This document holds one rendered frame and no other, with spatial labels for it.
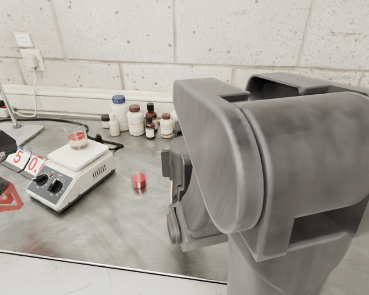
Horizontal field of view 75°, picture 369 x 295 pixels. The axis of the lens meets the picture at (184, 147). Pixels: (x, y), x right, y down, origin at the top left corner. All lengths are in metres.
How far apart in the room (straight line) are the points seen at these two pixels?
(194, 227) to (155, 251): 0.26
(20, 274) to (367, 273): 0.67
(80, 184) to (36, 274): 0.21
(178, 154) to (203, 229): 0.11
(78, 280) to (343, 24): 1.01
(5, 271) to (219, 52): 0.86
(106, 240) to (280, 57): 0.80
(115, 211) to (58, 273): 0.17
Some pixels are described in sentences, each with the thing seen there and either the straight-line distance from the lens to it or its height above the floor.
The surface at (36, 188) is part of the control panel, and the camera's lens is 0.72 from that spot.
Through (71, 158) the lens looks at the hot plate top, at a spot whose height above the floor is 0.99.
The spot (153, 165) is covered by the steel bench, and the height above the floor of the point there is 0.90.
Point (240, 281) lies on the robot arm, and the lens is 0.19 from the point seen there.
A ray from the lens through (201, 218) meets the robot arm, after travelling 0.28.
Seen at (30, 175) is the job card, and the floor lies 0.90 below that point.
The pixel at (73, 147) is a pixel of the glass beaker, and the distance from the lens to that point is 0.72.
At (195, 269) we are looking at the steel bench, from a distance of 0.52.
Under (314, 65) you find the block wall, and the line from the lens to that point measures 1.01.
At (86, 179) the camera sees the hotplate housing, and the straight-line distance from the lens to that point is 0.68.
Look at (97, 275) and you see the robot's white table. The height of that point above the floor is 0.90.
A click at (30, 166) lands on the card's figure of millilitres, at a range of 0.86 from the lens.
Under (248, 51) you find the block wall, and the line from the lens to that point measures 0.95.
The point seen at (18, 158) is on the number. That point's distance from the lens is 0.91.
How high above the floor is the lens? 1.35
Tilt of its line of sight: 33 degrees down
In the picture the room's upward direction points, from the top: straight up
